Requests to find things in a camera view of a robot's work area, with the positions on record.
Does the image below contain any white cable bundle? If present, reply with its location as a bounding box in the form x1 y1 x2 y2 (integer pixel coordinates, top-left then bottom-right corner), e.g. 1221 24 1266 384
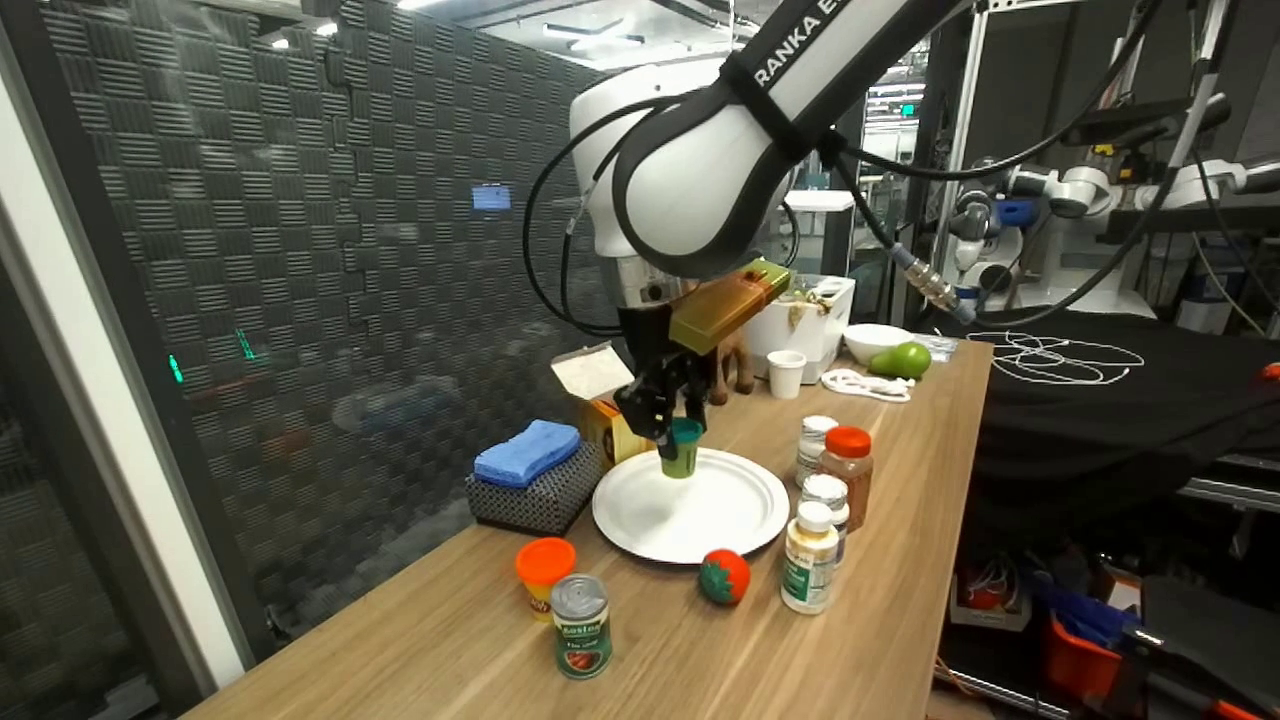
964 327 1154 394

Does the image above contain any blue sponge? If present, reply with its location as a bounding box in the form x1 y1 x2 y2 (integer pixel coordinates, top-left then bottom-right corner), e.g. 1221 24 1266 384
472 420 582 492

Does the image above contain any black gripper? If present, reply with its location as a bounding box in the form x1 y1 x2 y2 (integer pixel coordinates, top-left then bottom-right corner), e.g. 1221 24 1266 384
616 309 711 454

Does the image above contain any orange strawberry plushie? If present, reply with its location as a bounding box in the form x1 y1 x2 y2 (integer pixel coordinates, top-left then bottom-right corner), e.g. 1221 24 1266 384
702 547 753 609

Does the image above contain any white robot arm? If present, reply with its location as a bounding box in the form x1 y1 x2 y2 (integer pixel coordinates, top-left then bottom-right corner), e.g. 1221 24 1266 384
568 0 961 455

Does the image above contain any white round plate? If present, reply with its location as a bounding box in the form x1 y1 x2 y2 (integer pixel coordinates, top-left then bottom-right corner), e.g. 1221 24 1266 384
591 448 794 564

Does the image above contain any white paper cup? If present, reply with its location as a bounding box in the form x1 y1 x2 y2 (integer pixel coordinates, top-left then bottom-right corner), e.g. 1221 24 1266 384
767 349 808 401

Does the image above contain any black cloth covered table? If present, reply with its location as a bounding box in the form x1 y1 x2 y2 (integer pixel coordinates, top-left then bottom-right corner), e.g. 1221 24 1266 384
969 315 1280 539

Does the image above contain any green label tin can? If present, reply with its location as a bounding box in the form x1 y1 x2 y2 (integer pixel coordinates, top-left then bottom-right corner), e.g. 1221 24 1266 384
551 574 611 675

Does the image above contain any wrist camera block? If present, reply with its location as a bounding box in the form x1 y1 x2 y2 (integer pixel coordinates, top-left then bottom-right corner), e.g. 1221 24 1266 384
667 259 794 356

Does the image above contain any white bowl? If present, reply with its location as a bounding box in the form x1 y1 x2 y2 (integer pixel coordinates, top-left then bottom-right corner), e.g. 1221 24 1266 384
843 326 910 364

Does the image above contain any teal cap small bottle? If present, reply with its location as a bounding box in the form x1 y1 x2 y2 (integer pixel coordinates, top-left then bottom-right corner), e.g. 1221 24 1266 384
661 417 705 481

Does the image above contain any green pear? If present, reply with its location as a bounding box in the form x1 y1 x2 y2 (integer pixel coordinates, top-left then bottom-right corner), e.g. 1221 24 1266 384
870 341 934 379

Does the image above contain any green label white pill bottle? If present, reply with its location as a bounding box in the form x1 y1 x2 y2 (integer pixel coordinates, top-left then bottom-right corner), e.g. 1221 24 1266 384
782 500 842 618

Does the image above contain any orange lid spice jar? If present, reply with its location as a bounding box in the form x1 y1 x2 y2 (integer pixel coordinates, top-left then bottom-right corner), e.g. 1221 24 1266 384
826 424 871 530

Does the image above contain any yellow open cardboard box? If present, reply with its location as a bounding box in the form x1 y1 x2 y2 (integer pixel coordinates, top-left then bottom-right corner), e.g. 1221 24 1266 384
551 344 649 464

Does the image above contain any orange lid small jar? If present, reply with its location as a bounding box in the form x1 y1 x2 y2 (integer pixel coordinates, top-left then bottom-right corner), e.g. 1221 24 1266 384
513 535 576 613

